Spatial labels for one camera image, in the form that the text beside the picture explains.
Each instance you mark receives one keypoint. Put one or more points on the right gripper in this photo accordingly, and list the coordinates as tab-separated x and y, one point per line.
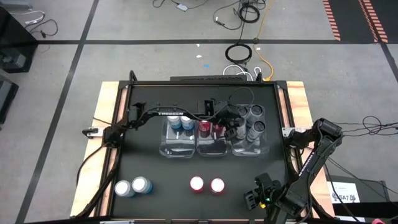
272	200

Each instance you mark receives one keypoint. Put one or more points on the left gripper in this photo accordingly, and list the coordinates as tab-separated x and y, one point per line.
230	116

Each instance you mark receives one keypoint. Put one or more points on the red soda can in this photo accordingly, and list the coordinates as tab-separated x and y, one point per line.
218	129
217	185
196	183
204	128

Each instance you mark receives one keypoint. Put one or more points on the clear plastic bin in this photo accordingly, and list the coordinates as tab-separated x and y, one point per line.
214	146
248	147
178	143

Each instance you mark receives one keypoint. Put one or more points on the blue and white soda can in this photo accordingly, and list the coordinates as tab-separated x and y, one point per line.
187	123
140	184
174	123
122	188

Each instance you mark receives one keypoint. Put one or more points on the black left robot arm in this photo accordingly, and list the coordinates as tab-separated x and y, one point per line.
171	112

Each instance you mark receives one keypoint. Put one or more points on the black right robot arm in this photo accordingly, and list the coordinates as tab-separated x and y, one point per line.
308	158

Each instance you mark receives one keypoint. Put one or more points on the black ribbed bar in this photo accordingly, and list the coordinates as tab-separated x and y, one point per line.
211	77

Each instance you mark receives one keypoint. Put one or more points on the light wooden side board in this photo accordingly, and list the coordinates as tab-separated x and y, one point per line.
85	189
298	93

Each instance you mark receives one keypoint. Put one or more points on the white paper sign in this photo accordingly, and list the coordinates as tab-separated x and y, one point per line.
342	189

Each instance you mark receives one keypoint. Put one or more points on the black case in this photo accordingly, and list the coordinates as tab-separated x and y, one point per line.
373	199

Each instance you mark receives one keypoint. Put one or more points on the pink object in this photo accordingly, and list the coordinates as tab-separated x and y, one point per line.
377	221

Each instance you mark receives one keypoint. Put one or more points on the grey power adapter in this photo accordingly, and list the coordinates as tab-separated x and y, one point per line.
183	7

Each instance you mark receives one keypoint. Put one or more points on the black cart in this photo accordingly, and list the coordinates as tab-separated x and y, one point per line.
6	99

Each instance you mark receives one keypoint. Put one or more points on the black cabinet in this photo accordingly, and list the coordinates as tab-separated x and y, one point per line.
12	37

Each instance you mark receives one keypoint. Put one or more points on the grey flat box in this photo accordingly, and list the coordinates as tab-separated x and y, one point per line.
15	3

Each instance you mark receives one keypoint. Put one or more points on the black table frame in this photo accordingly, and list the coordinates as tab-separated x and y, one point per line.
202	82

